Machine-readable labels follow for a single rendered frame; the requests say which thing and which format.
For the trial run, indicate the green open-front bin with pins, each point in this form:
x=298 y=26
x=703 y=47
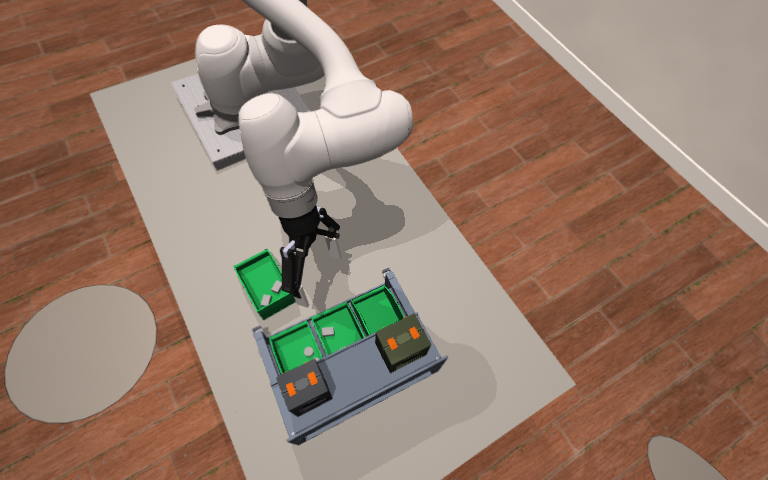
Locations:
x=288 y=348
x=346 y=327
x=258 y=274
x=376 y=310

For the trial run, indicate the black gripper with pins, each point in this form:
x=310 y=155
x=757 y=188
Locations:
x=297 y=229

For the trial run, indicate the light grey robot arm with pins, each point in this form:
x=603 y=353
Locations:
x=285 y=151

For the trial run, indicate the dark green tool case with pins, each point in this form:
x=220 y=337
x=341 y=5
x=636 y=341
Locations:
x=402 y=343

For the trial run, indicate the grey metal shelf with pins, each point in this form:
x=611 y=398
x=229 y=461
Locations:
x=356 y=374

